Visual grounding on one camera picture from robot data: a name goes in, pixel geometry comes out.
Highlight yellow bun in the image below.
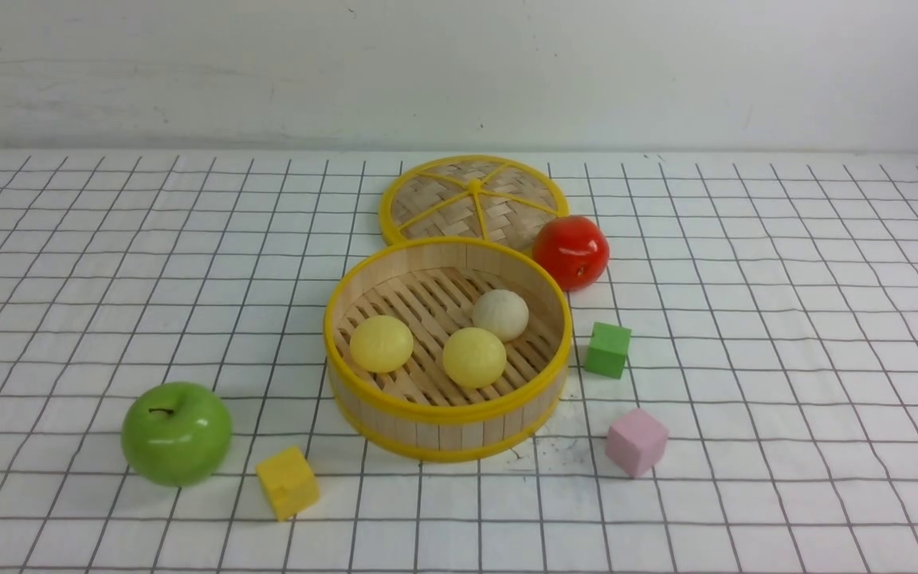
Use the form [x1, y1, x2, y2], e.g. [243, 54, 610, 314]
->
[349, 315, 414, 374]
[441, 327, 507, 389]

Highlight green cube block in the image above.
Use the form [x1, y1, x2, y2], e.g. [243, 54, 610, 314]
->
[583, 322, 633, 380]

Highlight green apple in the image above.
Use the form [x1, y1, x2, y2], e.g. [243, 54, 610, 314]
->
[120, 382, 233, 487]

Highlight pink cube block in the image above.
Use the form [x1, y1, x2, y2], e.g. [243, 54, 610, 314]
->
[606, 408, 669, 478]

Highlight red tomato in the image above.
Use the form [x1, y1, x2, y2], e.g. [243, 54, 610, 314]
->
[531, 217, 610, 292]

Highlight white beige bun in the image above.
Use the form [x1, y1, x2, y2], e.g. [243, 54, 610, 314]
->
[471, 289, 529, 343]

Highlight woven bamboo steamer lid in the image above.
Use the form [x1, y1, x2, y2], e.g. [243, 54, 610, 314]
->
[379, 154, 571, 252]

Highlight yellow cube block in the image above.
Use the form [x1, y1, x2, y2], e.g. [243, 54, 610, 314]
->
[256, 446, 320, 521]

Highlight bamboo steamer tray yellow rim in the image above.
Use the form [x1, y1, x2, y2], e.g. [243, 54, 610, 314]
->
[322, 237, 575, 462]

